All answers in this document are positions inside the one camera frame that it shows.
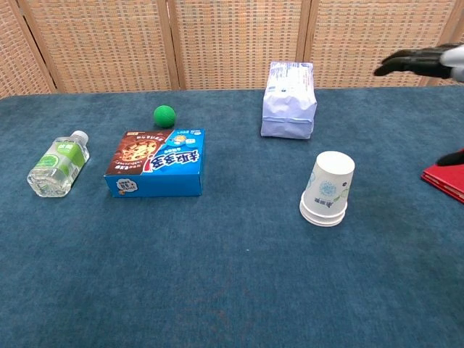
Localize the dark blue table mat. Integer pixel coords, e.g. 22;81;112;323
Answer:
0;86;464;348

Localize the white tissue pack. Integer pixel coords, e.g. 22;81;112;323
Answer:
260;60;319;141

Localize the clear green-label water bottle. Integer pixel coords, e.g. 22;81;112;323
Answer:
26;130;91;199

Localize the blue brown cookie box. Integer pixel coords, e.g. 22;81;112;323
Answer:
103;128;207;199

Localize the red book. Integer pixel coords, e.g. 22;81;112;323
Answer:
420;147;464;205

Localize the green ball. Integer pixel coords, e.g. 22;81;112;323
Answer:
153;104;177;129

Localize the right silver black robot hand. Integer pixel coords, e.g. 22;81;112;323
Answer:
373;42;464;167

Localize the woven bamboo folding screen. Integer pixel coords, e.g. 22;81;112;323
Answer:
0;0;464;99

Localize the white paper cup blue print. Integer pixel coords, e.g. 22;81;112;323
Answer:
302;150;356;218

